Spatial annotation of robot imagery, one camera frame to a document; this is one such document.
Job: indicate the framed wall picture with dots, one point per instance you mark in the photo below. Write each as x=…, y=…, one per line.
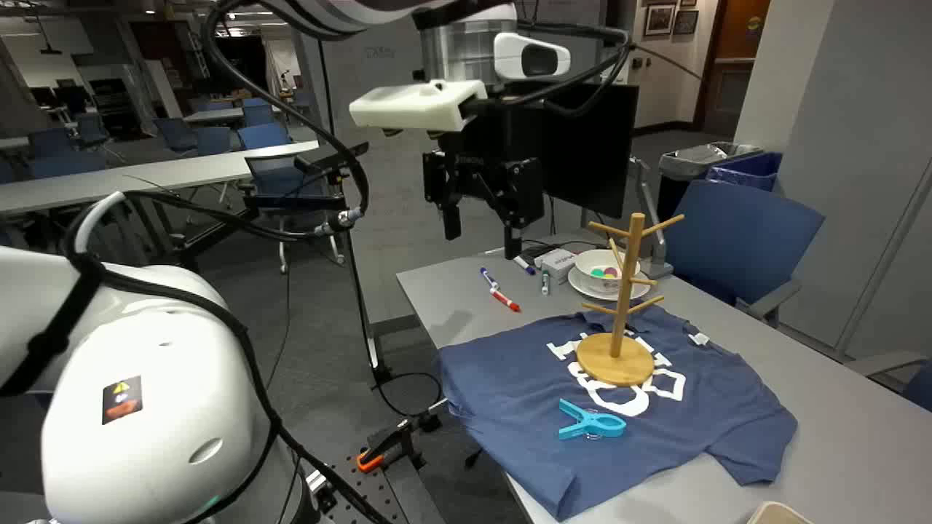
x=689, y=22
x=658, y=19

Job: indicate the black metal breadboard base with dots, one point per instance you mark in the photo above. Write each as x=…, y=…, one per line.
x=389, y=495

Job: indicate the brown wooden door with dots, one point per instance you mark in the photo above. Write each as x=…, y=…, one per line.
x=740, y=31

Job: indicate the white bowl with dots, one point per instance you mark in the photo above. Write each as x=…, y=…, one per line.
x=590, y=262

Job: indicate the black camera on tripod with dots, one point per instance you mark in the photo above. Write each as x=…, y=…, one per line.
x=336, y=156

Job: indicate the small white cardboard box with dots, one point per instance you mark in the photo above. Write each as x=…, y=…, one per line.
x=553, y=261

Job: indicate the orange black clamp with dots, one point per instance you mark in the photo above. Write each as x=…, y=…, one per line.
x=381, y=449

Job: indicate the white plate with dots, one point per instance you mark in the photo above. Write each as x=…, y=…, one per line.
x=635, y=289

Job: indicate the long grey background table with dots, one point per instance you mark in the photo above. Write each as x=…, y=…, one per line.
x=127, y=176

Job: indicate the beige plastic tray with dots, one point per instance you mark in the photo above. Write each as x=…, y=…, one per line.
x=776, y=513

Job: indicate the green dry-erase marker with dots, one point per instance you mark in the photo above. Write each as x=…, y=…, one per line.
x=546, y=283

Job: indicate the black computer monitor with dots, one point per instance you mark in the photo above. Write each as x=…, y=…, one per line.
x=593, y=147

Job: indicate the blue marker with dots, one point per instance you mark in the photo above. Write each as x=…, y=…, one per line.
x=488, y=274

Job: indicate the grey trash bin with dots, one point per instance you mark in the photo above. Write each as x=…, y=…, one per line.
x=690, y=160

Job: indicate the light blue plastic peg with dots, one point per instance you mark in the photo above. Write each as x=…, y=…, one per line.
x=582, y=424

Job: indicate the red marker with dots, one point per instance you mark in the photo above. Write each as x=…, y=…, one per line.
x=505, y=299

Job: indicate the blue recycling bin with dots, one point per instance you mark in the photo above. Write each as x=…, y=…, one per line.
x=747, y=169

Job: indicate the black white marker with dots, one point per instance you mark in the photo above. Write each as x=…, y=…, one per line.
x=524, y=267

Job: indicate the wooden branch stand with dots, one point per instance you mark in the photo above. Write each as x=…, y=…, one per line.
x=614, y=364

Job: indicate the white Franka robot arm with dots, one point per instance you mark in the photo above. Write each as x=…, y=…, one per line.
x=146, y=408

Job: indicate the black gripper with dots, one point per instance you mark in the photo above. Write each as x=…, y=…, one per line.
x=496, y=165

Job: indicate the blue printed t-shirt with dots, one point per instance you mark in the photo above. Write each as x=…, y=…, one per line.
x=524, y=408

